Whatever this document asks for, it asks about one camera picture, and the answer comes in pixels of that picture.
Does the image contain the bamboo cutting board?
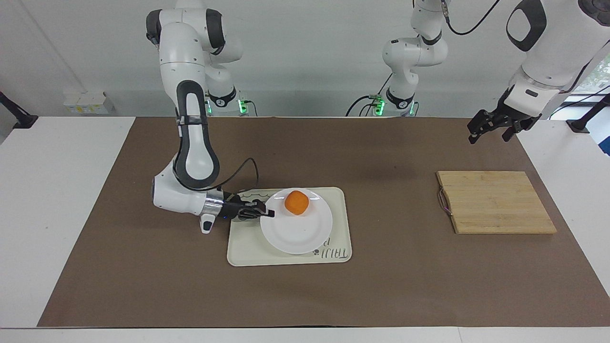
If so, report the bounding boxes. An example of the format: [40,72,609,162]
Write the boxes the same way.
[436,171,558,235]

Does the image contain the orange fruit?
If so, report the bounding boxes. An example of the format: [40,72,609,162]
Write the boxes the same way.
[285,190,310,216]

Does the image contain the black cable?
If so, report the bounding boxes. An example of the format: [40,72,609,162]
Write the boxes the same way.
[346,71,394,118]
[188,157,260,203]
[441,0,502,36]
[548,83,610,120]

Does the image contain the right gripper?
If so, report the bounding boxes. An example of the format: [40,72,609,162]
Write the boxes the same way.
[220,192,276,221]

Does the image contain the black stand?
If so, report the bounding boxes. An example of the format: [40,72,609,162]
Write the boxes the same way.
[566,93,610,134]
[0,91,39,130]

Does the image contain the cream plastic tray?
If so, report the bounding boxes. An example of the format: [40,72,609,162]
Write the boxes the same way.
[227,186,353,267]

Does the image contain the white round plate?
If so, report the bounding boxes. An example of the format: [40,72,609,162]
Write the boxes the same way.
[260,189,334,255]

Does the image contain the white socket box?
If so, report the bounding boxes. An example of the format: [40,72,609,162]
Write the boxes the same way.
[63,91,115,115]

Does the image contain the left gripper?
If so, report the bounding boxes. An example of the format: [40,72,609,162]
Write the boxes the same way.
[467,87,543,144]

